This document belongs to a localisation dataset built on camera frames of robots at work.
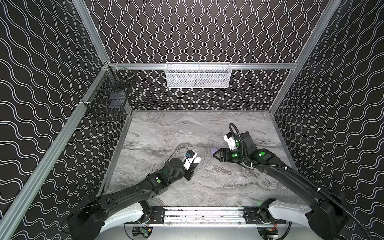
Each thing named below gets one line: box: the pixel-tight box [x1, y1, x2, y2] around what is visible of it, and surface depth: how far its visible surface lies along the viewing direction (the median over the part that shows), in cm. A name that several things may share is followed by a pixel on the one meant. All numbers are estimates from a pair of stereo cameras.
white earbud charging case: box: [193, 156, 201, 164], surface depth 79 cm
